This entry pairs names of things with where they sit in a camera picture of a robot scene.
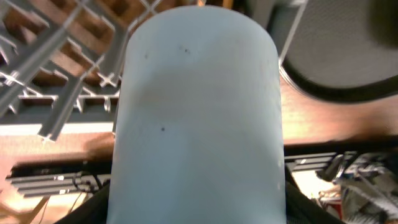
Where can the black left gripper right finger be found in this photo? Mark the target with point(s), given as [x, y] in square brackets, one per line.
[301, 210]

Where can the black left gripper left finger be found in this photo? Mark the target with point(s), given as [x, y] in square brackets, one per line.
[93, 211]

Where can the blue cup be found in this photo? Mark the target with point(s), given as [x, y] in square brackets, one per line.
[199, 128]

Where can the cluttered items under table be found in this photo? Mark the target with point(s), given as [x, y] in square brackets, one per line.
[368, 186]

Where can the grey dishwasher rack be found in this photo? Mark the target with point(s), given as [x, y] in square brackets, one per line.
[74, 66]

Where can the round black tray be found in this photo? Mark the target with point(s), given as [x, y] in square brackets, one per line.
[344, 51]

